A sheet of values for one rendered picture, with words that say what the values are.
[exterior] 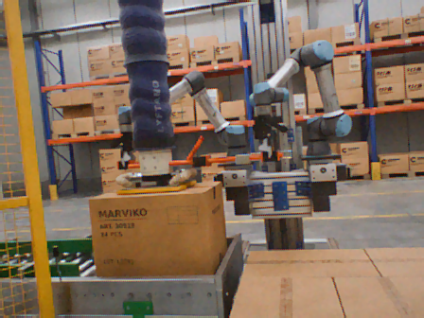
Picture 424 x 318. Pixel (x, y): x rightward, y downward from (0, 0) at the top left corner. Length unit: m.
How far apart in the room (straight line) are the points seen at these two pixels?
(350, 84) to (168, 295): 7.86
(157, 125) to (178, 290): 0.79
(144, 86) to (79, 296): 1.04
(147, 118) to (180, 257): 0.70
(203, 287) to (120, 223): 0.52
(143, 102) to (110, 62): 8.19
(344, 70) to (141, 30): 7.48
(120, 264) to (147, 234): 0.21
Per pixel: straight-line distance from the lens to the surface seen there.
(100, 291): 1.85
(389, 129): 10.52
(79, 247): 2.52
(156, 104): 1.89
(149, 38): 1.93
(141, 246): 1.86
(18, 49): 1.84
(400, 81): 9.32
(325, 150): 2.26
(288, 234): 2.46
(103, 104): 10.01
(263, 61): 2.51
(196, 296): 1.70
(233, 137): 2.28
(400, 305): 1.55
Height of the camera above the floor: 1.18
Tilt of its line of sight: 3 degrees down
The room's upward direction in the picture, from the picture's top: 5 degrees counter-clockwise
